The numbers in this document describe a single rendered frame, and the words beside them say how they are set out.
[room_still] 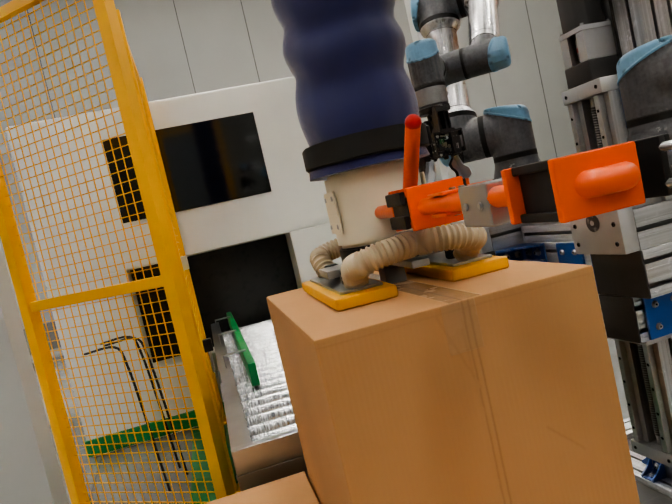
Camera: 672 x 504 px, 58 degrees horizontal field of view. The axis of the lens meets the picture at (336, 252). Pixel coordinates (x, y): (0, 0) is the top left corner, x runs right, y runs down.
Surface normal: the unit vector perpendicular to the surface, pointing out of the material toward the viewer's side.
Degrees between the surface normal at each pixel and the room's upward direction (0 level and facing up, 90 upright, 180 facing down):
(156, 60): 90
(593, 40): 90
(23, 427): 90
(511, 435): 90
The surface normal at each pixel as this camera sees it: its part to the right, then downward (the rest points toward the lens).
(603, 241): -0.93, 0.23
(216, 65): 0.28, 0.00
